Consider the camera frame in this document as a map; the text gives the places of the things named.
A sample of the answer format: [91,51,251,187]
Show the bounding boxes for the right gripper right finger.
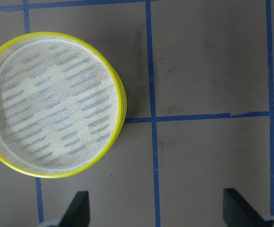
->
[222,188,269,227]

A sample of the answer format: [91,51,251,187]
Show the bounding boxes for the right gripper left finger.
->
[59,191,90,227]

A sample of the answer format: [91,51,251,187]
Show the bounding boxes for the yellow steamer layer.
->
[0,32,127,179]

